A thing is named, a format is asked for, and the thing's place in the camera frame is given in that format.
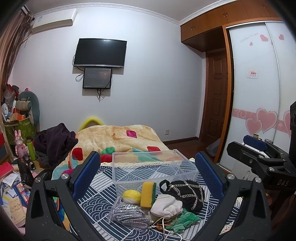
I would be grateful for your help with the large black wall television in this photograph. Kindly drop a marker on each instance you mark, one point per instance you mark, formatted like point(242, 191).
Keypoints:
point(92, 52)

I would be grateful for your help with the yellow green sponge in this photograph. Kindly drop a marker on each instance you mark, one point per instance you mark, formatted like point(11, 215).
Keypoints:
point(148, 194)

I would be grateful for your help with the black pouch with silver chain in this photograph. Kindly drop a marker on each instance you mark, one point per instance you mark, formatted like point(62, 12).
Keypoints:
point(189, 192)

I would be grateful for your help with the pink rabbit figure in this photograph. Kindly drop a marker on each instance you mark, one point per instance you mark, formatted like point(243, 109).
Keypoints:
point(20, 148)

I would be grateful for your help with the green knitted cloth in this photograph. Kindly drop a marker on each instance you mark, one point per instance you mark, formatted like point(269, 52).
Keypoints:
point(182, 222)

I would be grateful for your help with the white wall socket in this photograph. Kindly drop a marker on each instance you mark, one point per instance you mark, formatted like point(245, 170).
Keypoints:
point(167, 132)

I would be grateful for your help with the white wardrobe with hearts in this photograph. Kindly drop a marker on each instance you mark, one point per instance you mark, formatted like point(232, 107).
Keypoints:
point(264, 81)

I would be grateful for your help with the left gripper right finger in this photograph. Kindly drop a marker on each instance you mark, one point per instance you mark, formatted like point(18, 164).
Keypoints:
point(253, 220)

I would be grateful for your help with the green bottle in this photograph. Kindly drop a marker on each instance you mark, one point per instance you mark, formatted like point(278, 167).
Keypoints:
point(30, 148)

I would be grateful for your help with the yellow curved cushion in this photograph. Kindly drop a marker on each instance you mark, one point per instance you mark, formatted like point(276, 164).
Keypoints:
point(89, 121)

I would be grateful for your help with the white sock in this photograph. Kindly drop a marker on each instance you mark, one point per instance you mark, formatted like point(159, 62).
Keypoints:
point(166, 206)

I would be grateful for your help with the colourful fleece blanket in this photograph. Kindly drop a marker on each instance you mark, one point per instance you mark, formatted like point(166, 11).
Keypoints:
point(107, 140)

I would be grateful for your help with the dark purple clothing pile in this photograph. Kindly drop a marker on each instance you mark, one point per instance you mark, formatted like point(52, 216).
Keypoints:
point(52, 145)

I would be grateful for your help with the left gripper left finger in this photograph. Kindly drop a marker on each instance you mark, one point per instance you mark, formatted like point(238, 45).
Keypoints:
point(42, 219)

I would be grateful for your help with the clear plastic storage box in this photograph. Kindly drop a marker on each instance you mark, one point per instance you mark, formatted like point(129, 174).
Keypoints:
point(130, 170)

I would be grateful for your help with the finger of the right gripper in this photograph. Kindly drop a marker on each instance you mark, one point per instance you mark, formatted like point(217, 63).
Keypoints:
point(255, 143)

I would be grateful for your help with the yellow fuzzy ball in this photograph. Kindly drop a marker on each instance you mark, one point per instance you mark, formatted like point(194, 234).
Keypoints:
point(132, 197)

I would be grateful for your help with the grey plush toy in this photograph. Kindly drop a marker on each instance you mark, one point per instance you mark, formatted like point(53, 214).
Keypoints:
point(28, 103)

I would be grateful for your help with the blue white patterned tablecloth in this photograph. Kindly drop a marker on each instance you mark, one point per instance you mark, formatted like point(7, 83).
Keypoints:
point(101, 195)

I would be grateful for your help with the small black wall monitor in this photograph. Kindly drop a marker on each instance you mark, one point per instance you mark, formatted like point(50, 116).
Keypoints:
point(97, 78)

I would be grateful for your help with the wooden door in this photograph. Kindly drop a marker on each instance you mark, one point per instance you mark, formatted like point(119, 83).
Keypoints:
point(215, 96)

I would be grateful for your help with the green storage box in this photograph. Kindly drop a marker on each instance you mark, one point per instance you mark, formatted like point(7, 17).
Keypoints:
point(25, 126)

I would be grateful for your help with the red box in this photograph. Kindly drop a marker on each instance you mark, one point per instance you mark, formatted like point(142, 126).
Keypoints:
point(5, 169)

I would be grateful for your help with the wooden upper cabinet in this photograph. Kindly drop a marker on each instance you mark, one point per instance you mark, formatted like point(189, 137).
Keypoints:
point(205, 33)

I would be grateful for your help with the white air conditioner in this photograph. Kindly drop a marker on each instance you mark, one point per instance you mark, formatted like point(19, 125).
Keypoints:
point(57, 19)

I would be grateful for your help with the striped brown curtain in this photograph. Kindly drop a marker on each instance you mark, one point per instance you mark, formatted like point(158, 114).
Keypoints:
point(11, 41)

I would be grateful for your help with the silver scrubber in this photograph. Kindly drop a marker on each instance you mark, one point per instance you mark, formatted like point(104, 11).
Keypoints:
point(130, 215)

